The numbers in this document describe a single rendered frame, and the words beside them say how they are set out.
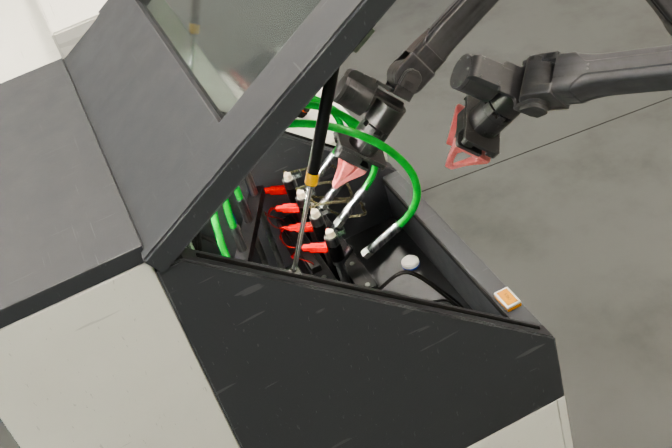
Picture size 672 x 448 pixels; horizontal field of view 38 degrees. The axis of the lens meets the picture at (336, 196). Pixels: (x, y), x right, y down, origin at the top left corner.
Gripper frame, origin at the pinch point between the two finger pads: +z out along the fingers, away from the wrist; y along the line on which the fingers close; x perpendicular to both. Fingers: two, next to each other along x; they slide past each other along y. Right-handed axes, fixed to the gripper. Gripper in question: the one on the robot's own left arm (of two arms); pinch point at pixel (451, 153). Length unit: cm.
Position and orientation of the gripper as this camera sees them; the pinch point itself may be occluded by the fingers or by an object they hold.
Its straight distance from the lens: 163.5
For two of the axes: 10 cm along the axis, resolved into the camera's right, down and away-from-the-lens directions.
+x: 8.8, 3.7, 3.1
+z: -4.7, 4.9, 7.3
